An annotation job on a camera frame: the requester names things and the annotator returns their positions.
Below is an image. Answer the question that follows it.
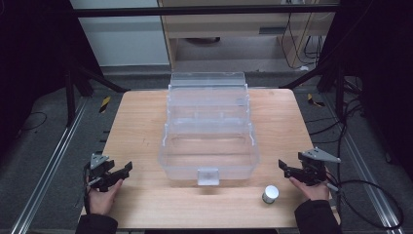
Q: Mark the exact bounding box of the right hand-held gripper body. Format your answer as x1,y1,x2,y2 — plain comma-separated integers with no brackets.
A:
297,147,342,187

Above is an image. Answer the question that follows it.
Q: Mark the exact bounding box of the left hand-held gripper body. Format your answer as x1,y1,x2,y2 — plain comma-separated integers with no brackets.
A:
85,152,117,193

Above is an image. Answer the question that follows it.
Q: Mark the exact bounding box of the person's right hand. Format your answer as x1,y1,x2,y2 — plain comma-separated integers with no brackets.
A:
288,176,331,202

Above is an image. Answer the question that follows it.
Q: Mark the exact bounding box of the person's left hand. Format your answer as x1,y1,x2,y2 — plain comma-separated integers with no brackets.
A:
87,177,125,216

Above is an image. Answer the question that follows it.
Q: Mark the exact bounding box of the small silver can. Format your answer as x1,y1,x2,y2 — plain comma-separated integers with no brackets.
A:
261,184,281,205

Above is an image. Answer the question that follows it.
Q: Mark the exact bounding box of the yellow black striped marker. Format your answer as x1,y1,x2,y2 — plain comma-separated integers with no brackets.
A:
98,96,112,114
307,93,326,108

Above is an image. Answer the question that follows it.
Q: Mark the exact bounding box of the black metal stand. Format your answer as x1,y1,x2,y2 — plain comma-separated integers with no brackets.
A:
278,59,361,122
62,59,131,129

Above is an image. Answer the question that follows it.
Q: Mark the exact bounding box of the clear plastic storage box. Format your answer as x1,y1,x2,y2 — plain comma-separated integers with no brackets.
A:
157,70,260,187

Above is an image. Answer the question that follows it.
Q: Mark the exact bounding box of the dark curtain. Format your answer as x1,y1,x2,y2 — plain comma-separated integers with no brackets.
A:
324,0,413,183
0,0,104,164

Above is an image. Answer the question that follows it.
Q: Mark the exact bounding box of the white cabinet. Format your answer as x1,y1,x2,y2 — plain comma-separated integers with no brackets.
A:
69,0,170,68

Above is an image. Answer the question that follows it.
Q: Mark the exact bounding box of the light wooden desk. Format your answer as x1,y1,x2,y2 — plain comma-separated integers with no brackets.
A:
158,0,339,70

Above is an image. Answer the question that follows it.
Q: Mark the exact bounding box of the black horizontal bar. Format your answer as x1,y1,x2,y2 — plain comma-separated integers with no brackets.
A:
71,4,341,18

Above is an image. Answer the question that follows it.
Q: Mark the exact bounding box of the black floor cable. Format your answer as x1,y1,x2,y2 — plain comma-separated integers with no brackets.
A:
304,97,368,144
19,110,49,133

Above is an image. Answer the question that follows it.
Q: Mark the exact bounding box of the aluminium floor rail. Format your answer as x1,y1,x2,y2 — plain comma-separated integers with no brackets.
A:
320,93,405,234
10,97,90,234

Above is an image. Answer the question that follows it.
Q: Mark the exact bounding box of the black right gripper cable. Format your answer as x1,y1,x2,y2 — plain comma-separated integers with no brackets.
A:
324,179,405,230

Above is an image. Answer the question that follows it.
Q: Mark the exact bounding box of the hanging cables bundle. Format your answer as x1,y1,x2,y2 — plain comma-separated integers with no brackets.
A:
280,12,326,71

